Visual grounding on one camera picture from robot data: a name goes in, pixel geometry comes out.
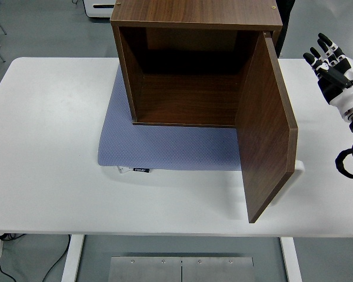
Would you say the brown wooden cabinet body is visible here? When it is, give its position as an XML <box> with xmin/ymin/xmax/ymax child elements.
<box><xmin>109</xmin><ymin>0</ymin><xmax>283</xmax><ymax>129</ymax></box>

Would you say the person's leg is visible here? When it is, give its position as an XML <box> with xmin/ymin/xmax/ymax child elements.
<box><xmin>275</xmin><ymin>0</ymin><xmax>292</xmax><ymax>58</ymax></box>

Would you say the white table leg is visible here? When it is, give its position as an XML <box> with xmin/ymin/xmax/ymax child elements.
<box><xmin>279</xmin><ymin>236</ymin><xmax>303</xmax><ymax>282</ymax></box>
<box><xmin>61</xmin><ymin>234</ymin><xmax>85</xmax><ymax>282</ymax></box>

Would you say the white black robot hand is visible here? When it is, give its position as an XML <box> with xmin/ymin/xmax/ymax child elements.
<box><xmin>302</xmin><ymin>32</ymin><xmax>353</xmax><ymax>115</ymax></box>

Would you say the brown wooden cabinet door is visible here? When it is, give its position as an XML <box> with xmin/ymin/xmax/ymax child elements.
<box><xmin>234</xmin><ymin>31</ymin><xmax>299</xmax><ymax>224</ymax></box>

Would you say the white door handle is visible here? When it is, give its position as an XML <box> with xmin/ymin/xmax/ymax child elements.
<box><xmin>269</xmin><ymin>160</ymin><xmax>306</xmax><ymax>208</ymax></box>

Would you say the blue-grey textured mat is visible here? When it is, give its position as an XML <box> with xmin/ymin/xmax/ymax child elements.
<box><xmin>96</xmin><ymin>63</ymin><xmax>244</xmax><ymax>172</ymax></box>

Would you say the white appliance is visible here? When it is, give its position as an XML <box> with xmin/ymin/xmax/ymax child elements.
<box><xmin>84</xmin><ymin>0</ymin><xmax>116</xmax><ymax>19</ymax></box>

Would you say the grey metal plate with screws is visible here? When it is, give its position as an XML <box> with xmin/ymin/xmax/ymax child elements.
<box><xmin>181</xmin><ymin>256</ymin><xmax>255</xmax><ymax>282</ymax></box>
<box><xmin>108</xmin><ymin>256</ymin><xmax>182</xmax><ymax>282</ymax></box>

